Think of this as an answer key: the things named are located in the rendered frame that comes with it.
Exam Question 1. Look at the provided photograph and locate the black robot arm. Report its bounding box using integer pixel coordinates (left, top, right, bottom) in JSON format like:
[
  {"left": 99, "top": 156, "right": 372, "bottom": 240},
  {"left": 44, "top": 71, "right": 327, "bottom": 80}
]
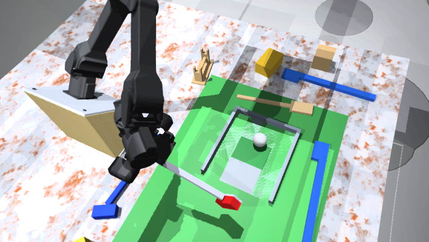
[{"left": 63, "top": 0, "right": 176, "bottom": 169}]

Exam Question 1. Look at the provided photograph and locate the white golf ball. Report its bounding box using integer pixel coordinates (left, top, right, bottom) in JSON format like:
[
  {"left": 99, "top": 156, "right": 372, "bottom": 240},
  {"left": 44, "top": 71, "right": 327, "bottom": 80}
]
[{"left": 253, "top": 133, "right": 267, "bottom": 147}]

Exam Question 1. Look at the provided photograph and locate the red putter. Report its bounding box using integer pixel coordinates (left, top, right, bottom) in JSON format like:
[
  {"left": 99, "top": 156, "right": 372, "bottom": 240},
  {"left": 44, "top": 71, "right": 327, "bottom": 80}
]
[{"left": 160, "top": 161, "right": 242, "bottom": 211}]

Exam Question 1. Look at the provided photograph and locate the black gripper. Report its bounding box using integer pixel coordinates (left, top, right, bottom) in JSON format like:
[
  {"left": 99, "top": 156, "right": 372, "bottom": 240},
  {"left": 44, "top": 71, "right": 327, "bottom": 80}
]
[{"left": 108, "top": 113, "right": 173, "bottom": 184}]

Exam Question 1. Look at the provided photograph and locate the green flat mat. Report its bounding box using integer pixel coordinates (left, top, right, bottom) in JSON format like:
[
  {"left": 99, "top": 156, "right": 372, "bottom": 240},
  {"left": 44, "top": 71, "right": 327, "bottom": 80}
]
[{"left": 112, "top": 75, "right": 349, "bottom": 242}]

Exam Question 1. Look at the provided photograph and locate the tan wooden bar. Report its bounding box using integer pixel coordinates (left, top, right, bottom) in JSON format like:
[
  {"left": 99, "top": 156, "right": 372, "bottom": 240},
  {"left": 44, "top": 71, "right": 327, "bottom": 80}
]
[{"left": 237, "top": 94, "right": 313, "bottom": 116}]

